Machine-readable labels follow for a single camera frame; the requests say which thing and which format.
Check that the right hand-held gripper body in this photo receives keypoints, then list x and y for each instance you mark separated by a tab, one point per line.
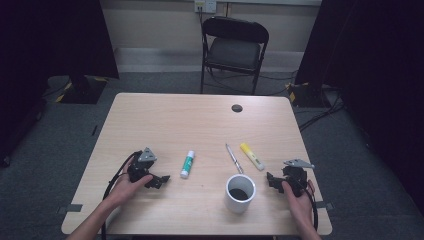
295	176

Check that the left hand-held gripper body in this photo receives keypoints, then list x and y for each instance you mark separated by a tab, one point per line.
140	168

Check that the white green glue stick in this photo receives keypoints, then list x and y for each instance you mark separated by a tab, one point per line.
187	164

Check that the white cup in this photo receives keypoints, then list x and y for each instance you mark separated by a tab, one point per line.
240	193

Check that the silver pen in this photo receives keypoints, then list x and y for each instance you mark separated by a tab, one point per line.
234	159

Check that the person's left hand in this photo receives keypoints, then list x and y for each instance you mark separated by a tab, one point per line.
125	188

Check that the person's right hand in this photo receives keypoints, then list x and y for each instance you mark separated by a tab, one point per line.
300	206

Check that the yellow highlighter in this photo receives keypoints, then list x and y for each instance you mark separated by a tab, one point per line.
252	156

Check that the grey tape strip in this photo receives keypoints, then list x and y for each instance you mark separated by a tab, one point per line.
70	208
323	205

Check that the small black tape piece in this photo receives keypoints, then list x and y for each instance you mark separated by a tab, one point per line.
94	130

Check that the black table grommet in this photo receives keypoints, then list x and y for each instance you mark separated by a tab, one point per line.
237	108

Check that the black stand base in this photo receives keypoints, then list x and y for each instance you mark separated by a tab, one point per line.
306	95
81	90

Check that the black folding chair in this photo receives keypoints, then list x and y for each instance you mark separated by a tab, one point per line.
233	53

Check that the dark curtain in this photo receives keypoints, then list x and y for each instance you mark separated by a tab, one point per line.
376	66
50	40

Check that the white wall outlet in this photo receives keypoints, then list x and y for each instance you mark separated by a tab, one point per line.
205	6

